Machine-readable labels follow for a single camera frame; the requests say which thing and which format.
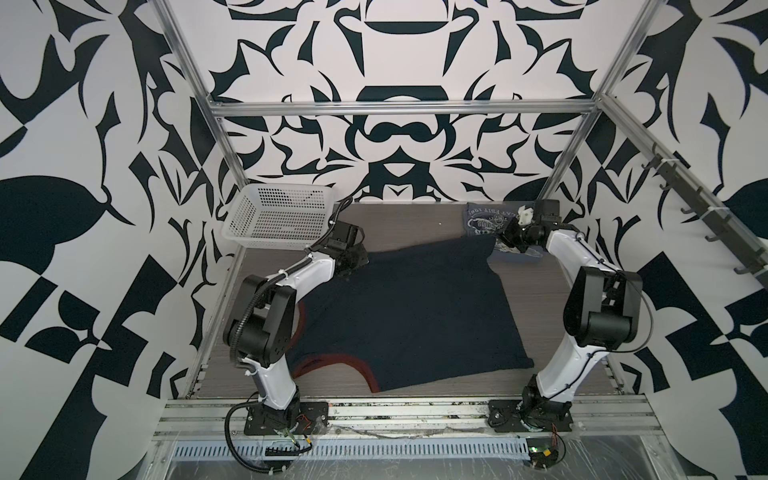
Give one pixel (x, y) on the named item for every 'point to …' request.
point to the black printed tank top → (412, 318)
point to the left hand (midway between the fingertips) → (366, 251)
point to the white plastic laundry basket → (284, 216)
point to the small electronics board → (543, 453)
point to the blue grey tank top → (487, 217)
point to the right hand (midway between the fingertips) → (499, 227)
